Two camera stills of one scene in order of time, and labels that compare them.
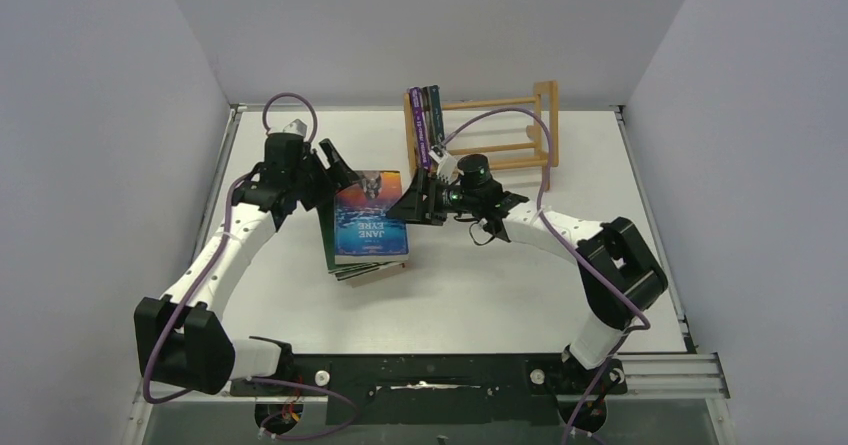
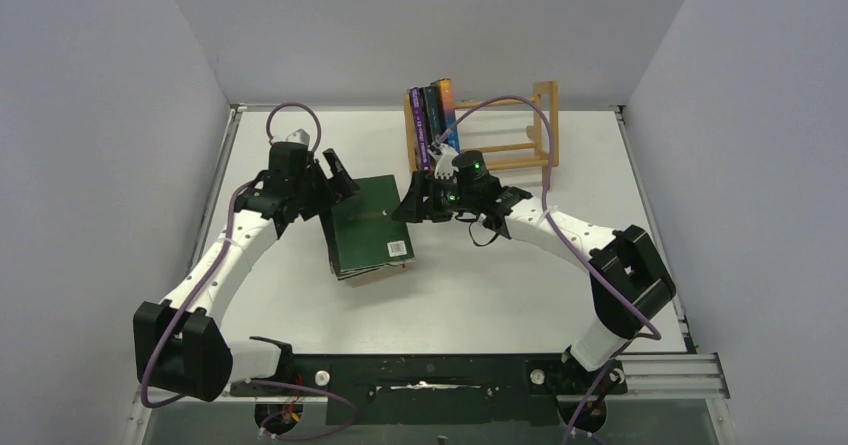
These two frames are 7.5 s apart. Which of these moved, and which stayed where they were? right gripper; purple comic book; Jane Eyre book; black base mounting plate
Moved: Jane Eyre book
Stayed: purple comic book; right gripper; black base mounting plate
